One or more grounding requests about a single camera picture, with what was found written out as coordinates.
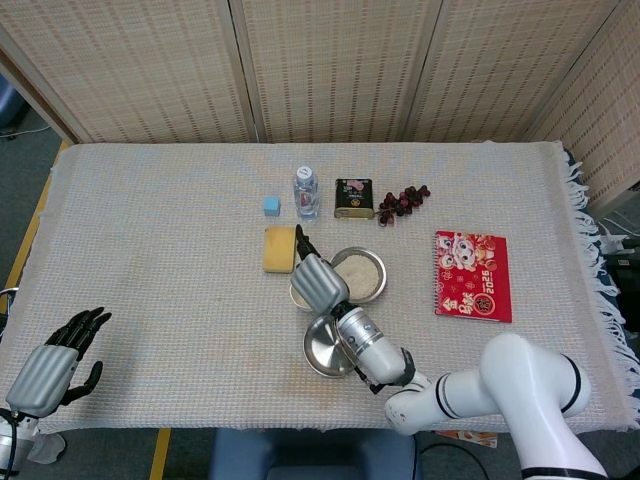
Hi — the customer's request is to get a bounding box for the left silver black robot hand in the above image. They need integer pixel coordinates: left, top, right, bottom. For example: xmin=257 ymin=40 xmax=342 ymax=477
xmin=5 ymin=305 xmax=114 ymax=419

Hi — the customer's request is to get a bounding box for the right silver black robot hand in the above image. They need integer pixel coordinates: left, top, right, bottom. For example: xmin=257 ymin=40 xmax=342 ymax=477
xmin=289 ymin=223 xmax=351 ymax=314

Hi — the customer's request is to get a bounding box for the white paper cup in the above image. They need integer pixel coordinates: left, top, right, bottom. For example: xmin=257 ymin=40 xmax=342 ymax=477
xmin=289 ymin=280 xmax=315 ymax=314

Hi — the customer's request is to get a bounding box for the stainless steel bowl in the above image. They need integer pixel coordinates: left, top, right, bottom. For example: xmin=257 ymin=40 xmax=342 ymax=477
xmin=329 ymin=245 xmax=389 ymax=305

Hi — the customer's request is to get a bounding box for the yellow sponge with green pad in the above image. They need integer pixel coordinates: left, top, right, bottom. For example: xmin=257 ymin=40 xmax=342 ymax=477
xmin=262 ymin=225 xmax=300 ymax=276

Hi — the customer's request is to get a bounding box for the stainless steel plate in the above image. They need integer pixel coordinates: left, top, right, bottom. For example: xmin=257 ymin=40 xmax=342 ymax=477
xmin=302 ymin=313 xmax=362 ymax=380

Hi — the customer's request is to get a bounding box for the clear plastic water bottle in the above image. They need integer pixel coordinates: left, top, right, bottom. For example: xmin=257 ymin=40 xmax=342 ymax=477
xmin=291 ymin=165 xmax=321 ymax=223

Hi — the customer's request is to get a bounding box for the luncheon meat can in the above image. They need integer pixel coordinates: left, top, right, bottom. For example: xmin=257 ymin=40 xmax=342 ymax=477
xmin=333 ymin=177 xmax=375 ymax=221

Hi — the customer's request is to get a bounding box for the dark red grape bunch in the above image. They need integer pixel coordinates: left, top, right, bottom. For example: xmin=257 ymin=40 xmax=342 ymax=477
xmin=376 ymin=184 xmax=433 ymax=228

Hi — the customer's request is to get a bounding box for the white waffle-weave tablecloth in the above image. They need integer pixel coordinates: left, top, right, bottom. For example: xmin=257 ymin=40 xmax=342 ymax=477
xmin=0 ymin=140 xmax=640 ymax=436

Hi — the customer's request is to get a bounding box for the red spiral calendar notebook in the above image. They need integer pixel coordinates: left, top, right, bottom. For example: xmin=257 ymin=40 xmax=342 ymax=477
xmin=433 ymin=229 xmax=515 ymax=325

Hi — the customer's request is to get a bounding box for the orange printed package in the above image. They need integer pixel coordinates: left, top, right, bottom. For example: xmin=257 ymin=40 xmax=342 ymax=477
xmin=433 ymin=428 xmax=502 ymax=447

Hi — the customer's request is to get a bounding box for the woven folding screen panel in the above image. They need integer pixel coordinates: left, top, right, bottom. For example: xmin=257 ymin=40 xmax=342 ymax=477
xmin=0 ymin=24 xmax=84 ymax=145
xmin=402 ymin=0 xmax=634 ymax=144
xmin=228 ymin=0 xmax=444 ymax=144
xmin=0 ymin=0 xmax=254 ymax=145
xmin=522 ymin=0 xmax=640 ymax=214

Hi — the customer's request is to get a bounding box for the blue fringed under-cloth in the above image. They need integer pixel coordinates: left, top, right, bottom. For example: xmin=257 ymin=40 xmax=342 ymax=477
xmin=563 ymin=147 xmax=624 ymax=306

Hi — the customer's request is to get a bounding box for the black box device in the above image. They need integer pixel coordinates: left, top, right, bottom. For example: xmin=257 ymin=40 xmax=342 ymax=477
xmin=601 ymin=251 xmax=640 ymax=302

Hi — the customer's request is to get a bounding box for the black floor cable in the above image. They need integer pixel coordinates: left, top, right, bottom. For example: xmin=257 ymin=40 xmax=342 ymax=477
xmin=418 ymin=438 xmax=494 ymax=480

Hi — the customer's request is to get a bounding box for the white cables bundle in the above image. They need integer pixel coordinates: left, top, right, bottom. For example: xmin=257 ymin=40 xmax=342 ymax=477
xmin=596 ymin=212 xmax=640 ymax=251

